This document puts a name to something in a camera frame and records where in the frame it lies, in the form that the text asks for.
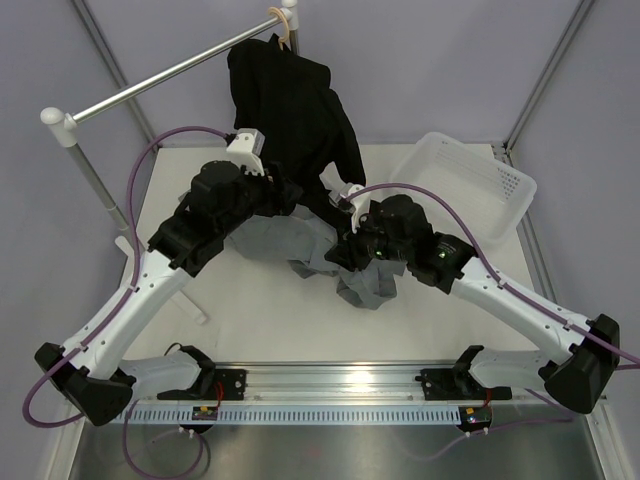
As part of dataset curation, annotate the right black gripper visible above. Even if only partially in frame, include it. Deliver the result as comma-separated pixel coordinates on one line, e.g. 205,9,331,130
325,210,413,272

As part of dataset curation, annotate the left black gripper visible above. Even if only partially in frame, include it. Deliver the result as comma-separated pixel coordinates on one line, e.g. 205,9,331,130
217,160,302,238

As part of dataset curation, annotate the grey button shirt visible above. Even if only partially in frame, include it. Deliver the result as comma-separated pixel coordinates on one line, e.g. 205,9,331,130
234,204,407,311

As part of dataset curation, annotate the black shirt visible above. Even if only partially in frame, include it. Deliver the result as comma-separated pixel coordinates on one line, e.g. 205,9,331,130
227,35,366,232

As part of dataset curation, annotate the wooden hanger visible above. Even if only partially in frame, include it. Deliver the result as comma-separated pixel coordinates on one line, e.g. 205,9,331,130
267,5,292,52

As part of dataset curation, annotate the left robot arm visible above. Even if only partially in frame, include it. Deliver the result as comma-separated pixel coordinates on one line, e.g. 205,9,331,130
35,161,302,426

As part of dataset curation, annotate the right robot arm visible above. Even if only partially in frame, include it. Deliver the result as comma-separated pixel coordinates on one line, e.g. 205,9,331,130
325,195,620,414

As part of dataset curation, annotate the white plastic basket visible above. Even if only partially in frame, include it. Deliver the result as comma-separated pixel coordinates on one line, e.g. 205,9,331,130
390,132,537,248

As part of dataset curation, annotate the metal clothes rack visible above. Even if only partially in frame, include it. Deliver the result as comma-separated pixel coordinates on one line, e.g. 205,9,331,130
39,0,301,326

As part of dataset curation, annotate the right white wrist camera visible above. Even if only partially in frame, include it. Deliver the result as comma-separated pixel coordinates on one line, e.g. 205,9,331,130
329,183,371,233

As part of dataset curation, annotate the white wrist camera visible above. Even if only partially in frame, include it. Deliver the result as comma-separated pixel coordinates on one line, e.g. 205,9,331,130
226,128,265,176
329,183,371,233

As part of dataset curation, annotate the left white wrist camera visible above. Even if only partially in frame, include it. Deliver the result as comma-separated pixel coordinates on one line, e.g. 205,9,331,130
226,128,265,176

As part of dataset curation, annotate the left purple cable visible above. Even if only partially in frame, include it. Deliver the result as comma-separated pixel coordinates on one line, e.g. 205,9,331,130
22,125,236,429

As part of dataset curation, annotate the purple cable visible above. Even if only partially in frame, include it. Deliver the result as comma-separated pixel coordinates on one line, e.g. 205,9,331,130
22,125,236,429
349,182,640,371

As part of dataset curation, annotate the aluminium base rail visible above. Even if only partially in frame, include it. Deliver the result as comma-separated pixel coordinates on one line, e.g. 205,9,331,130
119,361,556,407

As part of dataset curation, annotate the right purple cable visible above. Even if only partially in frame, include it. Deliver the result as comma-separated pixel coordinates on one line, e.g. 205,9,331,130
349,182,640,371

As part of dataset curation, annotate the white slotted cable duct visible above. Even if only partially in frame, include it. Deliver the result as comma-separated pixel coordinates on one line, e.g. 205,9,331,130
129,405,462,426

